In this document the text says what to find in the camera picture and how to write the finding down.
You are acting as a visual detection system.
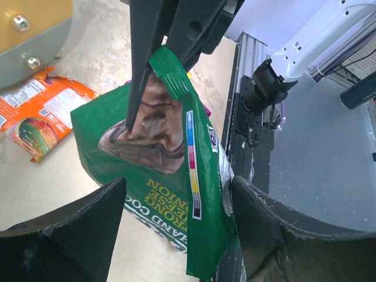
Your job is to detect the purple candy bag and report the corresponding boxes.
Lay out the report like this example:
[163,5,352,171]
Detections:
[124,72,211,117]

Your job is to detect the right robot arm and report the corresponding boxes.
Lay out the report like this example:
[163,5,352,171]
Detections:
[126,1,375,129]

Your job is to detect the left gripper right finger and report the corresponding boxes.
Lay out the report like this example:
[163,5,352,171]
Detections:
[231,176,375,281]

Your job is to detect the orange snack packet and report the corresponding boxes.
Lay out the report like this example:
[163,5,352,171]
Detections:
[1,66,99,163]

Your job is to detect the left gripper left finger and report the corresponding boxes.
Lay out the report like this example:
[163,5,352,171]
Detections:
[1,178,126,281]

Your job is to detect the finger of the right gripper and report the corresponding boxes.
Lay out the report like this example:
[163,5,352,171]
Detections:
[166,0,229,71]
[126,0,179,130]

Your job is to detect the green snack bag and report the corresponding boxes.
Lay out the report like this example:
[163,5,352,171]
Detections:
[70,46,237,280]

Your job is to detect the white cylinder toy drawers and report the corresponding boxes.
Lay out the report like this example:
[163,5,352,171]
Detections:
[1,0,73,89]

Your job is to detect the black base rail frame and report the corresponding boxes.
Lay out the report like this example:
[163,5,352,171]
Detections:
[221,32,283,282]

